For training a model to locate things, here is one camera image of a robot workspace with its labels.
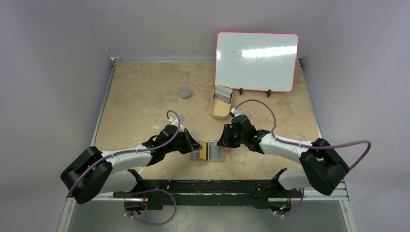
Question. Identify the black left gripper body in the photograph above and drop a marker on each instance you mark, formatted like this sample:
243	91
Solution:
181	141

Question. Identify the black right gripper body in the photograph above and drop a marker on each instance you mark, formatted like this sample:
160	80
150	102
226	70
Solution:
228	136

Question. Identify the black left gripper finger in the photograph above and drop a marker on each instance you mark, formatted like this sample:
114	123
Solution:
189	140
189	149

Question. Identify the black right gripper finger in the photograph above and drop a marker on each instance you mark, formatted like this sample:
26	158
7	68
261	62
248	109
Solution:
225	137
234	143

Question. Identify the gold credit card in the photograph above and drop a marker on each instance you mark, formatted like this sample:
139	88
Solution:
202	153

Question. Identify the grey credit card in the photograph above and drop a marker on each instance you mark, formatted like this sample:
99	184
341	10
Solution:
215	151

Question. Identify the brown leather card holder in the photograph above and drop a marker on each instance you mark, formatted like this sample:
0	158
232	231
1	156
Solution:
193	154

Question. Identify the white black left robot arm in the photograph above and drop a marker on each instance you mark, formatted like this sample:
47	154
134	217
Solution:
88	175

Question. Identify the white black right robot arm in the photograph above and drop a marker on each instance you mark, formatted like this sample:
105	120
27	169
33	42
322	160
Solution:
322	168

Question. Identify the stack of cards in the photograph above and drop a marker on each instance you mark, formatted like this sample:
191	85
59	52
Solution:
223	94

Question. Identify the beige oval plastic tray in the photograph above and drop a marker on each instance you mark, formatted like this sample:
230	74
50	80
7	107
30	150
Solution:
219	110

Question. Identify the red framed whiteboard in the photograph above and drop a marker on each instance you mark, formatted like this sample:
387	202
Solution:
256	61

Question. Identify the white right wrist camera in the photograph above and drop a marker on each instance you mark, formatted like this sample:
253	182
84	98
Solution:
233	112

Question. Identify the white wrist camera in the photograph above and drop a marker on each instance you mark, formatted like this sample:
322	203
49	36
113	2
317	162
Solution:
233	112
175	121

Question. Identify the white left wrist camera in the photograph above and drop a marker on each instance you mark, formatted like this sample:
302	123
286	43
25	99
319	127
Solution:
175	121

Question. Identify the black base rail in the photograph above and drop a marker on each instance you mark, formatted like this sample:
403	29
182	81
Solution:
259	194

